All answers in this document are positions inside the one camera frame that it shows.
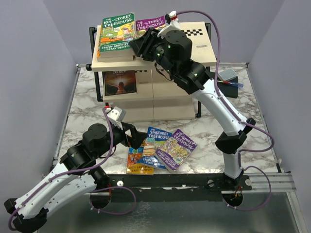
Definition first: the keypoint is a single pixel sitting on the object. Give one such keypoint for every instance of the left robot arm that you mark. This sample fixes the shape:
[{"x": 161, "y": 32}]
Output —
[{"x": 76, "y": 173}]

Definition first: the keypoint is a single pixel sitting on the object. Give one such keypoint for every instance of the orange 39-Storey Treehouse book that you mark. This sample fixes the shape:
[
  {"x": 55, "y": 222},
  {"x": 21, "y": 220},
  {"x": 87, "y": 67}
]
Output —
[{"x": 107, "y": 58}]

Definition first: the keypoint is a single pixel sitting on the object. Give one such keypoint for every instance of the black box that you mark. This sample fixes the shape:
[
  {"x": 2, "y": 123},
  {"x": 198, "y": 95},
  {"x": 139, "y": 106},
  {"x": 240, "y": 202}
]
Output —
[{"x": 229, "y": 91}]

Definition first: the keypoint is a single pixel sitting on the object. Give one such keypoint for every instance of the dark Three Days To See book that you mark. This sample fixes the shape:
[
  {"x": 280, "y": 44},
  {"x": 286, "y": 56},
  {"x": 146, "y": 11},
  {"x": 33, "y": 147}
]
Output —
[{"x": 120, "y": 83}]

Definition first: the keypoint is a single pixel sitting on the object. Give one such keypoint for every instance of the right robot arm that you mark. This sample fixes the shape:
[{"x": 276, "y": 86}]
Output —
[{"x": 173, "y": 54}]

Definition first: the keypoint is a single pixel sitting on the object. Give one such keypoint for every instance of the blue 91-Storey Treehouse book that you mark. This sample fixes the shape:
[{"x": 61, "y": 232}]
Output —
[{"x": 156, "y": 137}]

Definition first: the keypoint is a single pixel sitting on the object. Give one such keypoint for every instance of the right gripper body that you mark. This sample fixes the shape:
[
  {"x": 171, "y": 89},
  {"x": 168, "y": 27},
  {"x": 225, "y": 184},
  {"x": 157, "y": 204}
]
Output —
[{"x": 156, "y": 48}]

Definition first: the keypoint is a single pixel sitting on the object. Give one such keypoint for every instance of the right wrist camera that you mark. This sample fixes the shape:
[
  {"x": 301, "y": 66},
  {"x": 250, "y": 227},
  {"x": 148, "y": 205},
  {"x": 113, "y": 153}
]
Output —
[{"x": 172, "y": 21}]

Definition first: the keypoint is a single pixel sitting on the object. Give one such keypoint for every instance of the green 104-Storey Treehouse book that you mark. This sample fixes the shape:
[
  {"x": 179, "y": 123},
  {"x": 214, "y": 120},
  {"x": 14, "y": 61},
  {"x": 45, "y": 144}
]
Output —
[{"x": 127, "y": 20}]

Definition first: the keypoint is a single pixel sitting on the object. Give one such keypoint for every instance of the purple 117-Storey Treehouse book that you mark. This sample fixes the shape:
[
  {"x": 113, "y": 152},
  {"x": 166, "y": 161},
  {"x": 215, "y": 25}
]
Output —
[{"x": 143, "y": 25}]

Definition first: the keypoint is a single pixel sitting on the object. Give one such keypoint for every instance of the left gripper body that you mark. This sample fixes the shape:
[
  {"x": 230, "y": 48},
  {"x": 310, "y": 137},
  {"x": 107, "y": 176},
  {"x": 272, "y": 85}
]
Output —
[{"x": 128, "y": 139}]

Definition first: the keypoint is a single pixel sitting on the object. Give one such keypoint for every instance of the beige three-tier shelf rack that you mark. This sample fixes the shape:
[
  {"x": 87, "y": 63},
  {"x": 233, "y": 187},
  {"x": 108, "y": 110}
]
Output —
[{"x": 156, "y": 98}]

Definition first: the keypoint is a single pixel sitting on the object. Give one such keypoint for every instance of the lilac Treehouse book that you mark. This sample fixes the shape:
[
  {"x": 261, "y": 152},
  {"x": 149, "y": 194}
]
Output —
[{"x": 175, "y": 150}]

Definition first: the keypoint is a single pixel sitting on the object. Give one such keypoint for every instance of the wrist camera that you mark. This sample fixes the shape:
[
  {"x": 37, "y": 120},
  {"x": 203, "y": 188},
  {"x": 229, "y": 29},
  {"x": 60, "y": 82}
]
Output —
[
  {"x": 172, "y": 21},
  {"x": 115, "y": 116}
]

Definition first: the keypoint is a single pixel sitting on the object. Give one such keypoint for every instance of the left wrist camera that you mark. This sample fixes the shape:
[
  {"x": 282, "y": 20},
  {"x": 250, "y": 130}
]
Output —
[{"x": 115, "y": 116}]

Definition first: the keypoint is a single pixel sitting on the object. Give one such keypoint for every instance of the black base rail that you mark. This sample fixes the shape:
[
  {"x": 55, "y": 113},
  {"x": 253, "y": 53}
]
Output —
[{"x": 171, "y": 187}]

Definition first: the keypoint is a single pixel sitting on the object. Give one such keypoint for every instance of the red blue screwdriver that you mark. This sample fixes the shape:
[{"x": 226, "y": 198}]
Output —
[{"x": 234, "y": 84}]

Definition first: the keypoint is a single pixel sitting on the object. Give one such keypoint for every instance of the grey small case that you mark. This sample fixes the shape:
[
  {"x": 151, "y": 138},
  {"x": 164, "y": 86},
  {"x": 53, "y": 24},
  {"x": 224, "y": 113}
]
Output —
[{"x": 227, "y": 75}]

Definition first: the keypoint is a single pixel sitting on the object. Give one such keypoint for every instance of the yellow 130-Storey Treehouse book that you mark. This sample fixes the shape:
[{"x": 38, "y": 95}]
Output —
[{"x": 133, "y": 165}]

